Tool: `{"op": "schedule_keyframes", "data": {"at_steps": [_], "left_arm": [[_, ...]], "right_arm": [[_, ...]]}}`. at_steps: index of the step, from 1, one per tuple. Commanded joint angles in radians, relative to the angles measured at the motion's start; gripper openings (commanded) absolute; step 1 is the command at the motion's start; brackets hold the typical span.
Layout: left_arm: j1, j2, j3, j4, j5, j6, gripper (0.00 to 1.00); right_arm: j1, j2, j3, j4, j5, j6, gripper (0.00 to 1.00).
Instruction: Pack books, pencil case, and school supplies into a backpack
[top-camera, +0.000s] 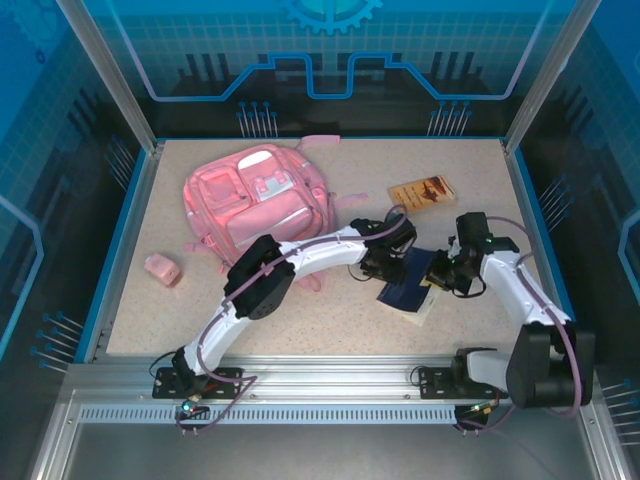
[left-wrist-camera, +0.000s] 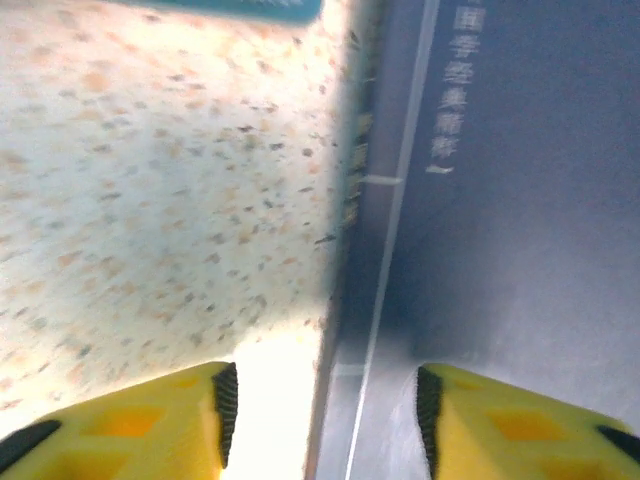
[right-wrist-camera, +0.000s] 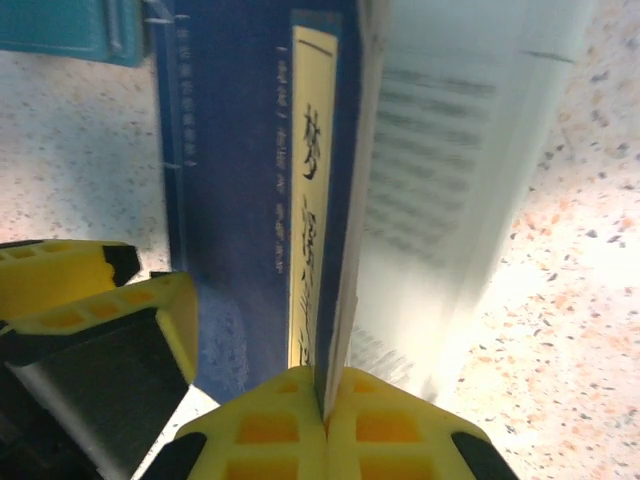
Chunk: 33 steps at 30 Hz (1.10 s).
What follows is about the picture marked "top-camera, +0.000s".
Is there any dark blue yellow-label book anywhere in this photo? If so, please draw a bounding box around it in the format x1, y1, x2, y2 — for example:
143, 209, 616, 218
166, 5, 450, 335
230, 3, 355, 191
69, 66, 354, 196
374, 246, 442, 327

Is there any brown cover book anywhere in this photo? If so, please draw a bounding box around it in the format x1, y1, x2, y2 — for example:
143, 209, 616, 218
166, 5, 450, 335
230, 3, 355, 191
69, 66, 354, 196
387, 173, 460, 216

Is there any pink backpack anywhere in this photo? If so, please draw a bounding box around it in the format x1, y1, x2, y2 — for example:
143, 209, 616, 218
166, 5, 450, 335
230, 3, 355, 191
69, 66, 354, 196
182, 133, 371, 294

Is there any small pink pencil case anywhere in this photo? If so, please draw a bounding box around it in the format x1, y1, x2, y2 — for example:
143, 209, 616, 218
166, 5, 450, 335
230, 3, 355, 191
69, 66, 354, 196
143, 252, 182, 290

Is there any aluminium cross beam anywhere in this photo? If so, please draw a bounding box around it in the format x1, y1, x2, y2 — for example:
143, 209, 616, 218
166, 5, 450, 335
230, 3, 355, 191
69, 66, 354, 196
64, 353, 599, 407

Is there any blue printed side panel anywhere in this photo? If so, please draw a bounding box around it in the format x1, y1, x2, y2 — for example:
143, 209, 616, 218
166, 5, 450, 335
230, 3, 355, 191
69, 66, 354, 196
0, 0, 154, 480
509, 0, 640, 480

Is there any blue printed rear panel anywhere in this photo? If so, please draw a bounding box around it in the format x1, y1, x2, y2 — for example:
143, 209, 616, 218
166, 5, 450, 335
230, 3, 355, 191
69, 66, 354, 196
94, 0, 556, 139

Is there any aluminium table side rail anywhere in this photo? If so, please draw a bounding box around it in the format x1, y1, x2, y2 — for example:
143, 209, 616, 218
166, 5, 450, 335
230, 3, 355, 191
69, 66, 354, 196
91, 141, 167, 365
501, 139, 566, 329

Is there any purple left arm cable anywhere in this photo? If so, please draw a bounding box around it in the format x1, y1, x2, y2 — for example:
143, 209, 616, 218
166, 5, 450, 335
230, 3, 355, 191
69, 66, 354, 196
148, 203, 410, 436

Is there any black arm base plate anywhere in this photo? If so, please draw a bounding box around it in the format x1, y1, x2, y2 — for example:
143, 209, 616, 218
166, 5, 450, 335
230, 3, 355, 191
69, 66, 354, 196
151, 366, 245, 401
416, 366, 507, 401

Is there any cable connector with green light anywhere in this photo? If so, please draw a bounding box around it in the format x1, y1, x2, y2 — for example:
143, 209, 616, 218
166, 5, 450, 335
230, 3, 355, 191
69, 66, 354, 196
467, 399, 503, 417
180, 394, 210, 420

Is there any slotted grey cable duct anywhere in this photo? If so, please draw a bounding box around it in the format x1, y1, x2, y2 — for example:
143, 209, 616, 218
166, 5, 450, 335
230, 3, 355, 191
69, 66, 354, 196
77, 404, 469, 427

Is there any aluminium frame post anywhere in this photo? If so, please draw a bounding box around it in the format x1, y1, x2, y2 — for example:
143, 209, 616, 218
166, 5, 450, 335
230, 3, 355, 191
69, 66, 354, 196
54, 0, 167, 156
501, 0, 597, 156

